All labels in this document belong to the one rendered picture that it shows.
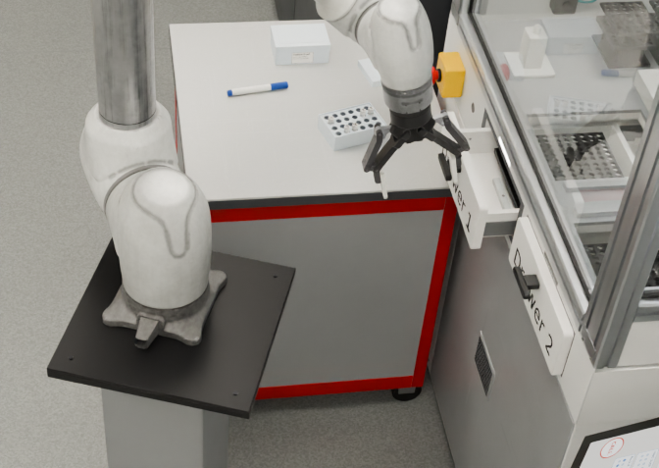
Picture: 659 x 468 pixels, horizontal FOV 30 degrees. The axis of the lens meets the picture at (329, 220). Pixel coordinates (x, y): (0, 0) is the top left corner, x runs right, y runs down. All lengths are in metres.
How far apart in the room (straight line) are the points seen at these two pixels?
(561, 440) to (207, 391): 0.62
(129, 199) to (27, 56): 2.15
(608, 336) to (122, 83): 0.90
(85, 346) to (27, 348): 1.06
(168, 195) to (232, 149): 0.56
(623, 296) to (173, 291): 0.76
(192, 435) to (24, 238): 1.29
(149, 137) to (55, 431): 1.10
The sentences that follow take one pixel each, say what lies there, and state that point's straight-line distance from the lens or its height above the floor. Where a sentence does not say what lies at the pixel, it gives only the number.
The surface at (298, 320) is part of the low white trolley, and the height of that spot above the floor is 0.37.
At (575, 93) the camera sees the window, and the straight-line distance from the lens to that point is 2.08.
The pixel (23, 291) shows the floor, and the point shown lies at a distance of 3.38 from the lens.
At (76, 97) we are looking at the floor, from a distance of 3.99.
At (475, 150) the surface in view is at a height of 0.84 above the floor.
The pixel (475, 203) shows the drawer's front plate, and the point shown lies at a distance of 2.30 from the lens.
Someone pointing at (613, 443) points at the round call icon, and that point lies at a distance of 1.85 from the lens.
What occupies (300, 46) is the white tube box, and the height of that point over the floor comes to 0.81.
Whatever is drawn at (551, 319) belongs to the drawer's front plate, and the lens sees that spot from 2.14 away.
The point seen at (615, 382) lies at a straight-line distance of 2.07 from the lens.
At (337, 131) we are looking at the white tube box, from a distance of 2.61.
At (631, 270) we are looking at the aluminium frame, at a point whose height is 1.17.
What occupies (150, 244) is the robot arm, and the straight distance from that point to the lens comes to 2.07.
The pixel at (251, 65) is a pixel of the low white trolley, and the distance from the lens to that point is 2.84.
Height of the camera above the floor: 2.44
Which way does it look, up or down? 43 degrees down
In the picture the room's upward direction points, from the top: 6 degrees clockwise
